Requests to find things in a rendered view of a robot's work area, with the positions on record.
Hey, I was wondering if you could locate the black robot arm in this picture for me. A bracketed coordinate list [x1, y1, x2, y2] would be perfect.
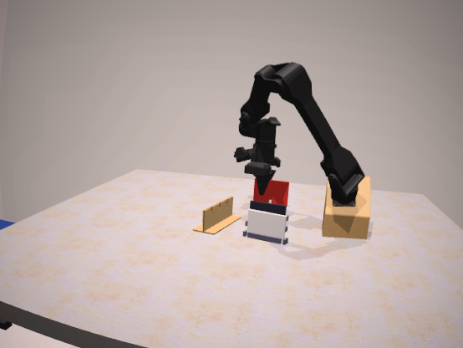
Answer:
[239, 62, 365, 207]

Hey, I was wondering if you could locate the red board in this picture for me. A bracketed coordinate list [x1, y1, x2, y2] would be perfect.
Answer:
[253, 178, 289, 205]

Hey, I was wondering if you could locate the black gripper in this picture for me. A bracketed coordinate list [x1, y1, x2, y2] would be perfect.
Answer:
[244, 140, 280, 196]

